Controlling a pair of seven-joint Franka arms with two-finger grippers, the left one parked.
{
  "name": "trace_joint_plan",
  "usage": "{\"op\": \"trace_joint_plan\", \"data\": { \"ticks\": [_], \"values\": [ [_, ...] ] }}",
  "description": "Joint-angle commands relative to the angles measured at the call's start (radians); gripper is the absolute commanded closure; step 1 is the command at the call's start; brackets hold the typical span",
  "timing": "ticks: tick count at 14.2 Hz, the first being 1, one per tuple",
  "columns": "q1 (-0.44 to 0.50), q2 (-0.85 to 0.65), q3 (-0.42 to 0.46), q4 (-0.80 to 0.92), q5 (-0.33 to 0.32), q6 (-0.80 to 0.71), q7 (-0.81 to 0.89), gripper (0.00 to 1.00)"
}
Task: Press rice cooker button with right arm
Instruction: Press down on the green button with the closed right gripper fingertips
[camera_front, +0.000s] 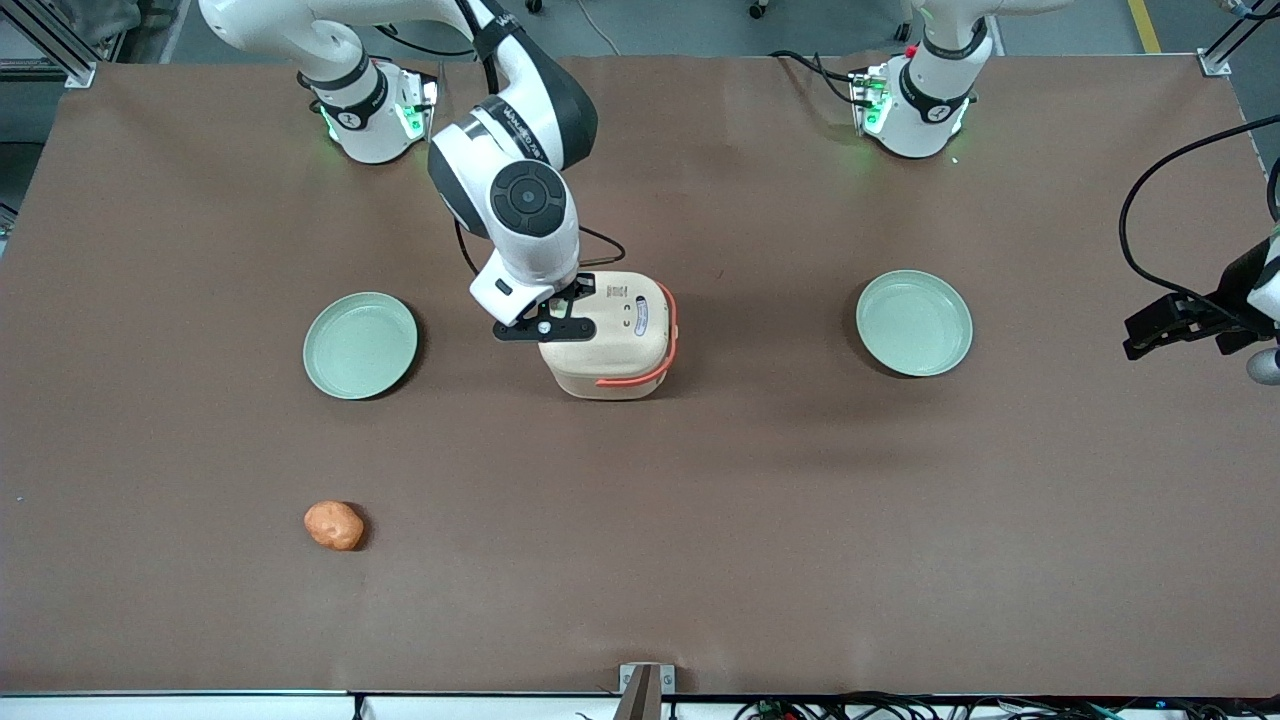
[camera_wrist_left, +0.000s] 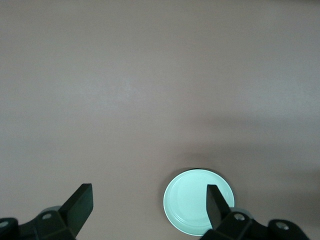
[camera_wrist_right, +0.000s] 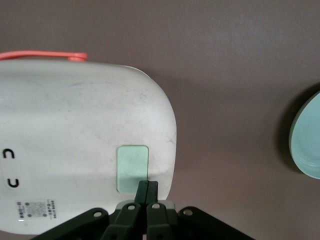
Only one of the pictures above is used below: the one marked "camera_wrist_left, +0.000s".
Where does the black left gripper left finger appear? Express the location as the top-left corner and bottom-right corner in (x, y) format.
(0, 183), (95, 240)

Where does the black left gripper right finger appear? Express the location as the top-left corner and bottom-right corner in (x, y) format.
(202, 184), (311, 240)

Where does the pale green round plate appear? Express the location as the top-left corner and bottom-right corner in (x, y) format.
(163, 169), (236, 237)

